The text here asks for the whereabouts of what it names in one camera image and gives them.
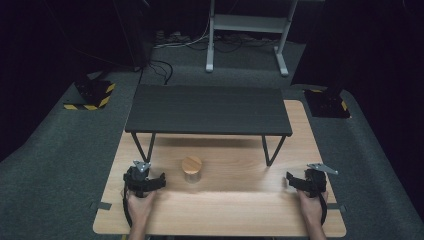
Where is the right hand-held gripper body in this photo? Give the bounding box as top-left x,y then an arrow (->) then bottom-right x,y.
303,162 -> 340,199

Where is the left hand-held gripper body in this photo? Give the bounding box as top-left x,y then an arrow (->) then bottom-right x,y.
122,160 -> 154,199

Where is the person's right hand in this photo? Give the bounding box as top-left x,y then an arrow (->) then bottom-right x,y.
297,189 -> 330,229

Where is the person's left hand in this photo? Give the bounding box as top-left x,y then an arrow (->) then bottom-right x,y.
125,190 -> 157,229

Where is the grey tape piece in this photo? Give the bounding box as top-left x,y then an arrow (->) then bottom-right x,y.
89,201 -> 113,212
327,202 -> 348,213

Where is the round wooden block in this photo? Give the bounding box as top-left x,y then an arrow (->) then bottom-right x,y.
181,155 -> 204,184

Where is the black base with striped tape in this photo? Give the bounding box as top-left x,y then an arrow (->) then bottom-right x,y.
303,87 -> 352,120
63,78 -> 117,111

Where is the black shelf with metal legs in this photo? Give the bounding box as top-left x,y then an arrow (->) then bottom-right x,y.
124,83 -> 294,167

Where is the white metal stand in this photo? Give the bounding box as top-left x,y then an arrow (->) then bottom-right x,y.
205,0 -> 299,78

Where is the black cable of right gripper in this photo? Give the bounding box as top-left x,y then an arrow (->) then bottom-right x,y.
319,193 -> 330,226

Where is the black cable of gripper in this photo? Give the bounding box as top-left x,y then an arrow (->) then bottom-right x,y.
319,193 -> 330,226
121,185 -> 134,229

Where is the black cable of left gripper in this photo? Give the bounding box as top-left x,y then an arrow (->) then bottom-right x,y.
121,185 -> 134,229

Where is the black floor cable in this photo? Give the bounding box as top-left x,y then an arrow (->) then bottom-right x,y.
146,59 -> 174,86

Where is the white floor cable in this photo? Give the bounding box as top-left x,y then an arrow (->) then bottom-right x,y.
154,19 -> 212,50

